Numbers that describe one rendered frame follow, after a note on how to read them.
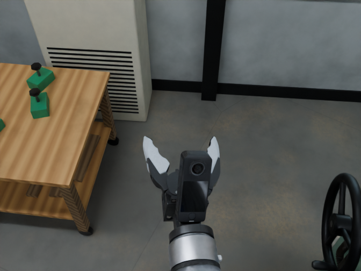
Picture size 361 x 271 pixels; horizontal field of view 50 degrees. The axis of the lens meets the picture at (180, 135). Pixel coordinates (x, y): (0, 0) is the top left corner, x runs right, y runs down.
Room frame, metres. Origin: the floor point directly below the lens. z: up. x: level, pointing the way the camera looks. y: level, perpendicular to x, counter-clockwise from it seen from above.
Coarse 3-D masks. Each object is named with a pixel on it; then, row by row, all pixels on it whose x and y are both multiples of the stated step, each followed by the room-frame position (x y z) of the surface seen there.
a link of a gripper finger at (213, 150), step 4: (212, 140) 0.44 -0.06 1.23; (216, 140) 0.45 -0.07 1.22; (212, 144) 0.43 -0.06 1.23; (216, 144) 0.44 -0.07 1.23; (208, 148) 0.42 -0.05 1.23; (212, 148) 0.42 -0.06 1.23; (216, 148) 0.43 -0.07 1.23; (208, 152) 0.42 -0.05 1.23; (212, 152) 0.42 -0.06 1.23; (216, 152) 0.42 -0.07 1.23; (212, 156) 0.41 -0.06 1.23; (216, 156) 0.41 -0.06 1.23; (212, 160) 0.40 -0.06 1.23; (216, 160) 0.40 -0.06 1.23; (212, 164) 0.39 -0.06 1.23; (212, 168) 0.38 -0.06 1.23
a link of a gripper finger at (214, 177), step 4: (216, 164) 0.39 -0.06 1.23; (216, 168) 0.38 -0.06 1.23; (212, 172) 0.37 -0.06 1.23; (216, 172) 0.37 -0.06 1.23; (212, 176) 0.36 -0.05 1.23; (216, 176) 0.36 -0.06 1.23; (212, 180) 0.36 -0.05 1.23; (216, 180) 0.36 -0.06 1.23; (212, 184) 0.35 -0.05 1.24; (212, 188) 0.34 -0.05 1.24
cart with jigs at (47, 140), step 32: (0, 64) 1.49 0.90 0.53; (32, 64) 1.35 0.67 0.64; (0, 96) 1.26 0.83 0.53; (32, 96) 1.21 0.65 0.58; (64, 96) 1.26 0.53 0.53; (96, 96) 1.26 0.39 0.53; (0, 128) 1.05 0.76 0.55; (32, 128) 1.07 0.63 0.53; (64, 128) 1.07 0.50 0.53; (96, 128) 1.36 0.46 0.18; (0, 160) 0.90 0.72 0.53; (32, 160) 0.90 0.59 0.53; (64, 160) 0.90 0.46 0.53; (96, 160) 1.15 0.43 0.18; (0, 192) 0.96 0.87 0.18; (32, 192) 0.95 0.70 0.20; (64, 192) 0.81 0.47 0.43
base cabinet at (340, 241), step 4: (340, 240) 0.66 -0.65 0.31; (336, 244) 0.66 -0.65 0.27; (340, 244) 0.64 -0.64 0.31; (332, 248) 0.67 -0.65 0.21; (336, 248) 0.64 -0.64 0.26; (344, 256) 0.58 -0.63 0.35; (360, 256) 0.52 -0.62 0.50; (360, 260) 0.51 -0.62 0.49; (336, 264) 0.58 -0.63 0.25; (360, 264) 0.49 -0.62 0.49; (356, 268) 0.49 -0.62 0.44; (360, 268) 0.48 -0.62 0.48
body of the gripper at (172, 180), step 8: (168, 176) 0.35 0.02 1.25; (176, 176) 0.36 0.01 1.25; (168, 184) 0.34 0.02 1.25; (176, 184) 0.34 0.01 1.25; (168, 192) 0.32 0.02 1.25; (176, 192) 0.32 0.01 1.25; (208, 192) 0.33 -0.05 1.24; (168, 200) 0.32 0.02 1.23; (168, 208) 0.31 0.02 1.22; (176, 216) 0.31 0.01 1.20; (176, 224) 0.29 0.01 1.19; (184, 224) 0.28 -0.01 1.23; (192, 224) 0.27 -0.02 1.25; (200, 224) 0.27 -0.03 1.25; (176, 232) 0.26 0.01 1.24; (184, 232) 0.25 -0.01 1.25; (192, 232) 0.25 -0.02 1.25; (200, 232) 0.26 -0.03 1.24; (208, 232) 0.26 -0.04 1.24
